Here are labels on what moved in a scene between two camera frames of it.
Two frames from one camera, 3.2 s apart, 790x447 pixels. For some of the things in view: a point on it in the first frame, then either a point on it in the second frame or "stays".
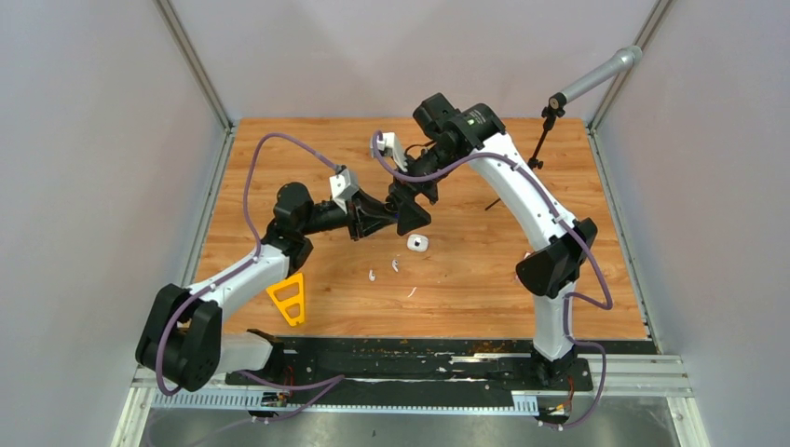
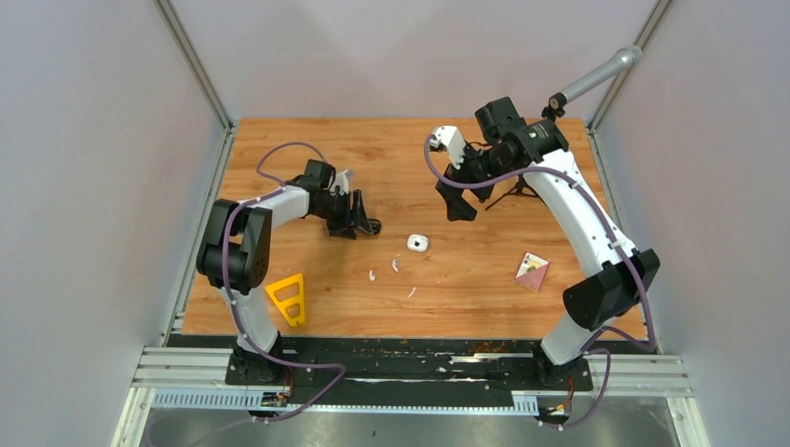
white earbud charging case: (417, 242) stays
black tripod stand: (555, 109) stays
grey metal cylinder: (623, 60) stays
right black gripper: (411, 215) → (457, 207)
